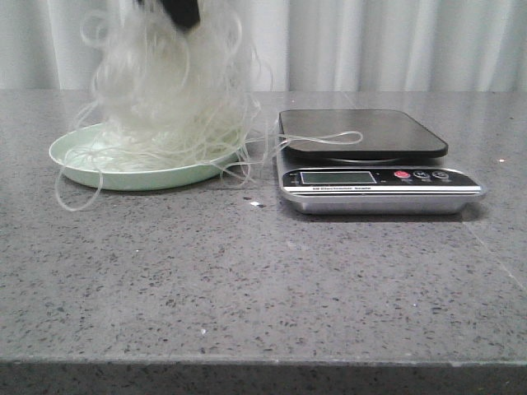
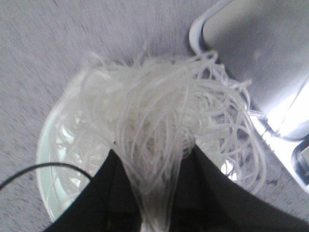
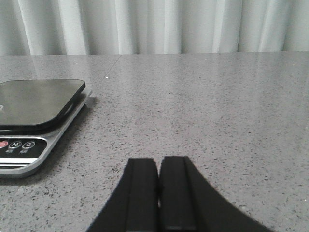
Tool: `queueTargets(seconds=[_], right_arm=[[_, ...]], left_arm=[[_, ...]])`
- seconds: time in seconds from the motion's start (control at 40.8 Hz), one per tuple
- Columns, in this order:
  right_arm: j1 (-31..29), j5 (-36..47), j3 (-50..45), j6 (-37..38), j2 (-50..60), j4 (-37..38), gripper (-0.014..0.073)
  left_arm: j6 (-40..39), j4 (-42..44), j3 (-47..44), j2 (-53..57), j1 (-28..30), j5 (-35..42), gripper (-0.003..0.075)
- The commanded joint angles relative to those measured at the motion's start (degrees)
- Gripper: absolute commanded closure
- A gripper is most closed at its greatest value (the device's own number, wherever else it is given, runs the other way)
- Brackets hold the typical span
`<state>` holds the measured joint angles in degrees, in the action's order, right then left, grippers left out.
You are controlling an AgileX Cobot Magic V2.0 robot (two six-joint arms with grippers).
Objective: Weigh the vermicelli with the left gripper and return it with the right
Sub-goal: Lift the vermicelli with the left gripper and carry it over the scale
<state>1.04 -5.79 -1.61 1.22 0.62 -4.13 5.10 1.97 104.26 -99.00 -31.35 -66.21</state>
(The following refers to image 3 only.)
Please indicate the white pleated curtain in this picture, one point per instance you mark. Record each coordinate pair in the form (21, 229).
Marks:
(81, 27)

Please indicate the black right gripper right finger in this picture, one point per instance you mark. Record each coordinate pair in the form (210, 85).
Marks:
(188, 203)

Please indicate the silver black kitchen scale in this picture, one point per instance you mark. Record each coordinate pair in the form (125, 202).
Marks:
(34, 114)

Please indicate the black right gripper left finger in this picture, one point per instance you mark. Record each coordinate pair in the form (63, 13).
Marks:
(133, 206)

